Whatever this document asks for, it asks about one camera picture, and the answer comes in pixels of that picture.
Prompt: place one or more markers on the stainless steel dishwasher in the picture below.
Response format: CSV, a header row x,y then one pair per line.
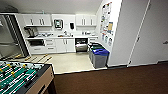
x,y
81,46

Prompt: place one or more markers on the white drawer unit beside dishwasher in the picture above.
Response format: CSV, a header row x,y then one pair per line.
x,y
93,40

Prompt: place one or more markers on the grey bin blue lid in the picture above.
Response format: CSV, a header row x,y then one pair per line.
x,y
100,58

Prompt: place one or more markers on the white sink base cabinet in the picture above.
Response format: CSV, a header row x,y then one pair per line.
x,y
65,45

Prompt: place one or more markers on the small blue recycling sign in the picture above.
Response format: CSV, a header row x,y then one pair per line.
x,y
102,36

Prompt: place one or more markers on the small green recycling sign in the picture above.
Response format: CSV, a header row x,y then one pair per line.
x,y
106,39

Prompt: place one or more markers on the chrome sink faucet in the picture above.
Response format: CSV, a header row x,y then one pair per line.
x,y
65,32

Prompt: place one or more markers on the small white waste sign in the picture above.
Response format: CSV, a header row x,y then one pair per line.
x,y
110,41

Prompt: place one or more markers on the white drawer unit beside microwave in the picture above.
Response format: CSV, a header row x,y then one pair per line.
x,y
50,45

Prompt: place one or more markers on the black coffee machine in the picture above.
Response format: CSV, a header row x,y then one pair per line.
x,y
31,32

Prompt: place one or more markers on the white room door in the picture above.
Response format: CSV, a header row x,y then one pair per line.
x,y
150,33

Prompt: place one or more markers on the foosball table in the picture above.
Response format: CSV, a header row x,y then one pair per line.
x,y
23,80

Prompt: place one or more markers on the stainless steel refrigerator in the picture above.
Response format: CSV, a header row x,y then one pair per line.
x,y
11,36

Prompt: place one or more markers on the white wall cabinet three doors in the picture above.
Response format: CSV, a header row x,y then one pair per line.
x,y
85,20

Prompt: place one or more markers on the large wall notice poster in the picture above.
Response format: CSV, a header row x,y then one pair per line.
x,y
106,18

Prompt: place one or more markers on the white wall cabinet wide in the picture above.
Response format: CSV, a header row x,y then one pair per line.
x,y
37,20

